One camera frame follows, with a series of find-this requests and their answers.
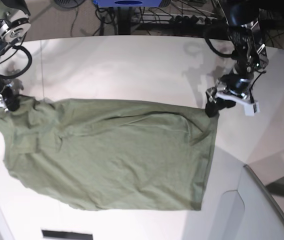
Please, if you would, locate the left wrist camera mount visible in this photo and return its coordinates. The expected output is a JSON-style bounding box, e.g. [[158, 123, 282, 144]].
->
[[205, 80, 260, 117]]

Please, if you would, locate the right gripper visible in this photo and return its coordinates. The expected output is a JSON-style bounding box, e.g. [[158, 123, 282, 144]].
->
[[0, 78, 20, 112]]

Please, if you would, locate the white label with black bar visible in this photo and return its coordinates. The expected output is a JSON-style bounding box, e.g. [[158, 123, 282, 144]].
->
[[41, 229, 94, 240]]

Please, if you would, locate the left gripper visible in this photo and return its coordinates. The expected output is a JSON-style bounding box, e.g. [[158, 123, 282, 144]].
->
[[205, 73, 254, 118]]

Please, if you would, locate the black floor fan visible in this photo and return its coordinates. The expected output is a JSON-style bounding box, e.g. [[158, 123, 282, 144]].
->
[[54, 0, 85, 9]]

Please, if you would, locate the black power strip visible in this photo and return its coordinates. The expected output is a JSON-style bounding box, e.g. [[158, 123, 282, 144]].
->
[[169, 15, 218, 26]]

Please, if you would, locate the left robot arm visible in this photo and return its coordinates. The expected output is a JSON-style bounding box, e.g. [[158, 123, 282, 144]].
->
[[203, 0, 284, 118]]

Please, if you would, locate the green t-shirt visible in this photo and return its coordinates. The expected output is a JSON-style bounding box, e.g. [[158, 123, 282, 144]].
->
[[0, 96, 219, 211]]

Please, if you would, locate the blue bin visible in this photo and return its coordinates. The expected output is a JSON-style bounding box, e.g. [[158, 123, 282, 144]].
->
[[93, 0, 162, 8]]

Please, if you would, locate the grey metal table-side rail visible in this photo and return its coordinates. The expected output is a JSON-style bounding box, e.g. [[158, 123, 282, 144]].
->
[[242, 164, 284, 240]]

